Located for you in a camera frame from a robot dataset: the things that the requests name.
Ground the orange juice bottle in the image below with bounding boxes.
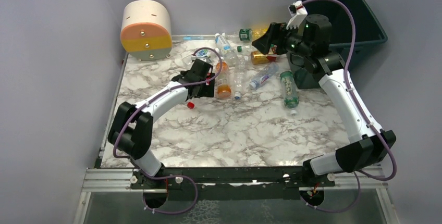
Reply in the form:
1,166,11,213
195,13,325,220
215,58,232,99

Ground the green tea bottle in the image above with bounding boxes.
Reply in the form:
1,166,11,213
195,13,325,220
280,71,299,115

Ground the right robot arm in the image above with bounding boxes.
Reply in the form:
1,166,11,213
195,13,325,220
252,14,397,180

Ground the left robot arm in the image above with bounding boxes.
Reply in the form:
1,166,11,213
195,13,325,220
107,59,214,177

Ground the dark green plastic bin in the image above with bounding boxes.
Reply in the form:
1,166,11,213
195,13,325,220
302,0,388,71

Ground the crushed clear bottle blue-green label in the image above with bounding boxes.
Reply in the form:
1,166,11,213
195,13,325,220
182,49,213,66

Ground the tall clear bottle blue label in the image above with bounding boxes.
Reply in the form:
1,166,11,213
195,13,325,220
214,33,238,66

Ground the large clear empty bottle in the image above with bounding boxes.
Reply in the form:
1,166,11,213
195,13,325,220
233,58,247,100

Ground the clear bottle purple-blue label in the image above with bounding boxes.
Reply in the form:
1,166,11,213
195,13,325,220
249,62,279,90

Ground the clear bottle green cap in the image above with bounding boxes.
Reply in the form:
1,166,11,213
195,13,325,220
236,45,257,52

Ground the amber tea bottle red label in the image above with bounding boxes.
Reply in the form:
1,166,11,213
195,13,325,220
250,51,280,65

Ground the yellow bottle green label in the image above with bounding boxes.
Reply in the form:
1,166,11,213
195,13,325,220
238,28,267,42

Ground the round pastel drawer cabinet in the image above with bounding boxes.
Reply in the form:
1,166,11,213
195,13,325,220
120,0,173,61

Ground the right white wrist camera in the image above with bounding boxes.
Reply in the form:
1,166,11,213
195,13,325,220
286,1,308,30

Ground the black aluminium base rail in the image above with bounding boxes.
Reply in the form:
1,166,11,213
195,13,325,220
81,166,388,201

